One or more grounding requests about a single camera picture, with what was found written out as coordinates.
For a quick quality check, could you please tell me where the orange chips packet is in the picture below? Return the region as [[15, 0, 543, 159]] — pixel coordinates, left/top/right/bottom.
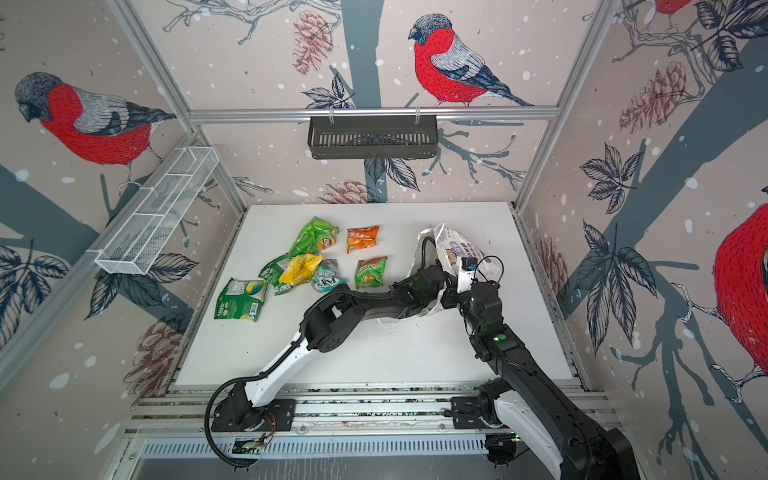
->
[[346, 225, 380, 254]]

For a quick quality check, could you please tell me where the white patterned paper bag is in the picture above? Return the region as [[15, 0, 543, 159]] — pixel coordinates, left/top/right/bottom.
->
[[368, 223, 505, 331]]

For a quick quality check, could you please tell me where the yellow corn chips packet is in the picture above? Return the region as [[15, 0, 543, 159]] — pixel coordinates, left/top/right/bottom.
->
[[279, 253, 323, 287]]

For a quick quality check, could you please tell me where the green orange snack packet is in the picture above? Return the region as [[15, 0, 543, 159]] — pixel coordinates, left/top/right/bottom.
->
[[259, 254, 293, 295]]

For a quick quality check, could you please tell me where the green Fox's candy bag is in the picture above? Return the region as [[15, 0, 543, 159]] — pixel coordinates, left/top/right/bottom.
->
[[214, 278, 267, 322]]

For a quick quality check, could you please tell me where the teal Fox's candy bag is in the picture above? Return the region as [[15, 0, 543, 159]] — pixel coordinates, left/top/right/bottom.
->
[[312, 259, 346, 293]]

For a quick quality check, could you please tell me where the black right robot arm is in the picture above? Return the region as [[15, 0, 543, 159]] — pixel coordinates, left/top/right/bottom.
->
[[456, 281, 641, 479]]

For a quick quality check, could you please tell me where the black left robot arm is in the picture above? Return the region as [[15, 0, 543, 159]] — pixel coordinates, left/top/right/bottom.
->
[[204, 264, 457, 432]]

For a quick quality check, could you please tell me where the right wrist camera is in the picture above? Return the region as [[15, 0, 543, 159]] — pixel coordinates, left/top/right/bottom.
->
[[457, 256, 478, 294]]

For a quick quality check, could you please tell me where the black hanging wire basket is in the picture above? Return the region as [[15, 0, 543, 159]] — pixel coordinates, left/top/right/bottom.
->
[[307, 115, 439, 160]]

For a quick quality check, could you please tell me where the aluminium mounting rail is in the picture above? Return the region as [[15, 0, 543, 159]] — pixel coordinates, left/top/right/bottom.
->
[[124, 383, 625, 438]]

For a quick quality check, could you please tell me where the aluminium frame crossbar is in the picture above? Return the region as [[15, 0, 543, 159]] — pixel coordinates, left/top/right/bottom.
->
[[187, 106, 560, 125]]

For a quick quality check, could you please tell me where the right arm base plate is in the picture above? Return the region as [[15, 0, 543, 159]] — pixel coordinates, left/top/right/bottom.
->
[[449, 394, 535, 431]]

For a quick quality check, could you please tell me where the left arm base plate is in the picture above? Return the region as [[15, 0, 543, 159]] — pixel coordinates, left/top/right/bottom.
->
[[211, 399, 296, 433]]

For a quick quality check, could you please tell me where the white mesh wall shelf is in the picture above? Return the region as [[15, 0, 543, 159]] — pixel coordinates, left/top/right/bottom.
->
[[95, 146, 219, 275]]

